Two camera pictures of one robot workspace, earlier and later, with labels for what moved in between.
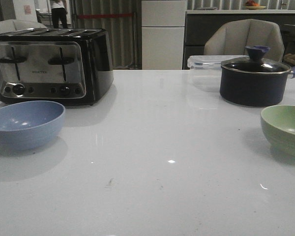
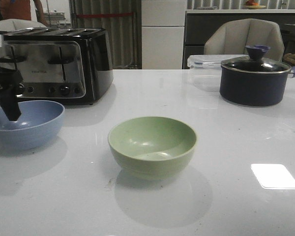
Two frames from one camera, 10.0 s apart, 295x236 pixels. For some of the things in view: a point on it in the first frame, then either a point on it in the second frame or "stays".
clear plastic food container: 205,71 stays
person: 59,12 → 21,9
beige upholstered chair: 232,38 stays
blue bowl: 26,125 stays
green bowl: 283,126 → 151,148
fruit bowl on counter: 251,5 stays
